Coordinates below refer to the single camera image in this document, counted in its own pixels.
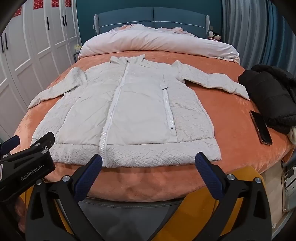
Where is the black smartphone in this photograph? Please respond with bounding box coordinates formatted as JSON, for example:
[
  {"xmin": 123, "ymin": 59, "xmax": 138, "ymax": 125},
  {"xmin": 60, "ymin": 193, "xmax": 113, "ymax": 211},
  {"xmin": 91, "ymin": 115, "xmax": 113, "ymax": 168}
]
[{"xmin": 250, "ymin": 111, "xmax": 273, "ymax": 146}]

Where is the white appliance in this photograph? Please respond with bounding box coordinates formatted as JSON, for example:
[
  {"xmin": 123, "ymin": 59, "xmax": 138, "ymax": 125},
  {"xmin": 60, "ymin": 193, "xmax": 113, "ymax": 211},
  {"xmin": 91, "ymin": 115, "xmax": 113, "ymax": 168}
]
[{"xmin": 281, "ymin": 159, "xmax": 296, "ymax": 213}]

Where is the grey blue curtain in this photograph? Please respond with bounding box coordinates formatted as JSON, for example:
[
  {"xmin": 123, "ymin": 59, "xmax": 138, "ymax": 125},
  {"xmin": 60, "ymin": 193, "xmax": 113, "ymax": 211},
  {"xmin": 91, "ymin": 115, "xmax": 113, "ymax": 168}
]
[{"xmin": 221, "ymin": 0, "xmax": 296, "ymax": 77}]

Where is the black puffer jacket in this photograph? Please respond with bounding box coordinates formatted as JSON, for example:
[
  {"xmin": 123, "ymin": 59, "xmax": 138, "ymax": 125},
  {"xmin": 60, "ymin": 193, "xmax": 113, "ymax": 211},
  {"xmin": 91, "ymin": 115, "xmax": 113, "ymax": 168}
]
[{"xmin": 238, "ymin": 64, "xmax": 296, "ymax": 134}]

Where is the blue upholstered headboard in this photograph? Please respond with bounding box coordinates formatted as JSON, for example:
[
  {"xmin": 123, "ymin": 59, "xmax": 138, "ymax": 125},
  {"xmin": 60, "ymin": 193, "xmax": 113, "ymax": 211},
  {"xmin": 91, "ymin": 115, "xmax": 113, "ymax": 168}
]
[{"xmin": 93, "ymin": 6, "xmax": 210, "ymax": 39}]

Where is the white wardrobe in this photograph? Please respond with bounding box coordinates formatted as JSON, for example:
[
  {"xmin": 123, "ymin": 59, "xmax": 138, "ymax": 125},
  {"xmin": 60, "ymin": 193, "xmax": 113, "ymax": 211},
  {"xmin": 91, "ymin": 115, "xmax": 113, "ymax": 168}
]
[{"xmin": 0, "ymin": 0, "xmax": 82, "ymax": 136}]

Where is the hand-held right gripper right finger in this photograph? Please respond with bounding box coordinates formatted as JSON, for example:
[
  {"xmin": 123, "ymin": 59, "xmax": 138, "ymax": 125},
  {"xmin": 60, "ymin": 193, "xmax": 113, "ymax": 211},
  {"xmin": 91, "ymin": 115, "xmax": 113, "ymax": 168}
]
[{"xmin": 149, "ymin": 152, "xmax": 272, "ymax": 241}]

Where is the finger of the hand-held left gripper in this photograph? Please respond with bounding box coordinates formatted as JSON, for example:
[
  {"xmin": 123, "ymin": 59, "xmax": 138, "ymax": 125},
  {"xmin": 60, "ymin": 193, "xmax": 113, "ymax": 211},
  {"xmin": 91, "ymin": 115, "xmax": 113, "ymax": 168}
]
[
  {"xmin": 7, "ymin": 132, "xmax": 55, "ymax": 163},
  {"xmin": 0, "ymin": 136, "xmax": 20, "ymax": 155}
]

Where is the pale pink duvet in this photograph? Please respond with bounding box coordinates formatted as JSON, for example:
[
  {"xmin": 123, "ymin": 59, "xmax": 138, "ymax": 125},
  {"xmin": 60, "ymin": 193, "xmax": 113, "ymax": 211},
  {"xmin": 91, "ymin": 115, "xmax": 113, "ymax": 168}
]
[{"xmin": 79, "ymin": 23, "xmax": 240, "ymax": 64}]

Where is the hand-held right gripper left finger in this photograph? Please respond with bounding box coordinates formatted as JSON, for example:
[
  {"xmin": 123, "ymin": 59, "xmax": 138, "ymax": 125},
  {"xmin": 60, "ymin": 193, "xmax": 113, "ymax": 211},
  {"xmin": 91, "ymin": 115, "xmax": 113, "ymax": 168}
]
[{"xmin": 25, "ymin": 153, "xmax": 105, "ymax": 241}]

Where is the orange bed blanket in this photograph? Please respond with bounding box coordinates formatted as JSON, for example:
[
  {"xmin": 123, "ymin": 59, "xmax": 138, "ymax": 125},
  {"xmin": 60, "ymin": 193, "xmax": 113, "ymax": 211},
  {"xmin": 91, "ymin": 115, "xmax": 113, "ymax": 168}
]
[{"xmin": 13, "ymin": 56, "xmax": 295, "ymax": 202}]

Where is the white quilted jacket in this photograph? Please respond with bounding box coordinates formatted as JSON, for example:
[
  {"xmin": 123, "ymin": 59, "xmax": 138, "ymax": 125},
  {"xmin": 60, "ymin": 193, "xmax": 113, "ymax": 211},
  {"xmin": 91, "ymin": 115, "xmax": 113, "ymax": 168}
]
[{"xmin": 27, "ymin": 54, "xmax": 250, "ymax": 168}]

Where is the yellow cloth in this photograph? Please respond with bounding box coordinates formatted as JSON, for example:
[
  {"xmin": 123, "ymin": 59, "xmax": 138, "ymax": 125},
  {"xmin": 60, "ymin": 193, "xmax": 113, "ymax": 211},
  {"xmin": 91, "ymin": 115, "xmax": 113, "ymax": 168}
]
[{"xmin": 20, "ymin": 166, "xmax": 263, "ymax": 241}]

